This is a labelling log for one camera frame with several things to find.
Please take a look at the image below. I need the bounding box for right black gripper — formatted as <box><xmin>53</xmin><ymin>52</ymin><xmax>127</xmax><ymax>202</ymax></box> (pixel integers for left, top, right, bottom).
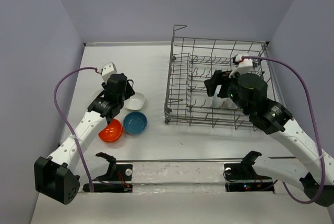
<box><xmin>205</xmin><ymin>67</ymin><xmax>251</xmax><ymax>115</ymax></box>

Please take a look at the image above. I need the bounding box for white round bowl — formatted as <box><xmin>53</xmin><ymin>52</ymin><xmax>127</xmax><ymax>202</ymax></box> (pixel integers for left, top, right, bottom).
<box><xmin>90</xmin><ymin>89</ymin><xmax>104</xmax><ymax>102</ymax></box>
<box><xmin>211</xmin><ymin>87</ymin><xmax>222</xmax><ymax>109</ymax></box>
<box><xmin>226</xmin><ymin>98</ymin><xmax>238</xmax><ymax>110</ymax></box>

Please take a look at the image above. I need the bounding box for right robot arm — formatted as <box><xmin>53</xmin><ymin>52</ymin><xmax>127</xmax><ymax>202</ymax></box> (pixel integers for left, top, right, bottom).
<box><xmin>204</xmin><ymin>70</ymin><xmax>333</xmax><ymax>207</ymax></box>

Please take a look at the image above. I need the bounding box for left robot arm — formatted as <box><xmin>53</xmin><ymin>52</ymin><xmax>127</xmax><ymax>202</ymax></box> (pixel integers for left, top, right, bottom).
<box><xmin>34</xmin><ymin>73</ymin><xmax>135</xmax><ymax>205</ymax></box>

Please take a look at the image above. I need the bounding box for white square bowl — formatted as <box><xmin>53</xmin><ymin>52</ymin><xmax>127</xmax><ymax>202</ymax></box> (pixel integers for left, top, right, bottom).
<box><xmin>124</xmin><ymin>92</ymin><xmax>146</xmax><ymax>111</ymax></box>

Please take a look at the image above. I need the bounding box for blue bowl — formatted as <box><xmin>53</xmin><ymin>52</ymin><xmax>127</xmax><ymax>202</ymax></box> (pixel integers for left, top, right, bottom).
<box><xmin>123</xmin><ymin>112</ymin><xmax>148</xmax><ymax>135</ymax></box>

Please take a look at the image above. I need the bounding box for orange bowl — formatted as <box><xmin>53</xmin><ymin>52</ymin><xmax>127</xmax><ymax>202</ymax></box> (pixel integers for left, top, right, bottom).
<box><xmin>98</xmin><ymin>119</ymin><xmax>123</xmax><ymax>143</ymax></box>

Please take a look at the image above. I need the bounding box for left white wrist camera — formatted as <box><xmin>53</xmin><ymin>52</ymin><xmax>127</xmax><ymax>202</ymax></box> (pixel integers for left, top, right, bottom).
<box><xmin>97</xmin><ymin>62</ymin><xmax>117</xmax><ymax>83</ymax></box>

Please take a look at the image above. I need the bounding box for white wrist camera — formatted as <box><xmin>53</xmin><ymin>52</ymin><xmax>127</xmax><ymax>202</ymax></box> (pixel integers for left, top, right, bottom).
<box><xmin>97</xmin><ymin>62</ymin><xmax>117</xmax><ymax>83</ymax></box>
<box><xmin>229</xmin><ymin>53</ymin><xmax>253</xmax><ymax>78</ymax></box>

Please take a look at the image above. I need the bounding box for grey wire dish rack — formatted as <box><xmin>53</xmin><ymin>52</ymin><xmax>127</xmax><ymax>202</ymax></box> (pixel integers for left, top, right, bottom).
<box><xmin>164</xmin><ymin>25</ymin><xmax>266</xmax><ymax>130</ymax></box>

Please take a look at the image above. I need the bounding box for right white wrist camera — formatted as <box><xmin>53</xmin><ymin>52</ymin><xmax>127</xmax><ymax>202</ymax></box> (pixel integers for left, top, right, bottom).
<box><xmin>229</xmin><ymin>53</ymin><xmax>253</xmax><ymax>78</ymax></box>

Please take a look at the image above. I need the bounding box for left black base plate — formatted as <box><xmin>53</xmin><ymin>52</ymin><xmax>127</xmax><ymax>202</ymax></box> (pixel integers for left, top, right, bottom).
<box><xmin>92</xmin><ymin>152</ymin><xmax>133</xmax><ymax>193</ymax></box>

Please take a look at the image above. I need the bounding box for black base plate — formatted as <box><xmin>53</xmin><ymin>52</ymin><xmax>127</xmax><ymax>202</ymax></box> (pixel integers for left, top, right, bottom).
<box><xmin>92</xmin><ymin>152</ymin><xmax>133</xmax><ymax>193</ymax></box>
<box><xmin>223</xmin><ymin>151</ymin><xmax>275</xmax><ymax>193</ymax></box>

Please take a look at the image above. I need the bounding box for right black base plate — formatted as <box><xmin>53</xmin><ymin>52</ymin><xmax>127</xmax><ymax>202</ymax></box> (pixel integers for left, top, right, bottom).
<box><xmin>223</xmin><ymin>151</ymin><xmax>275</xmax><ymax>193</ymax></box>

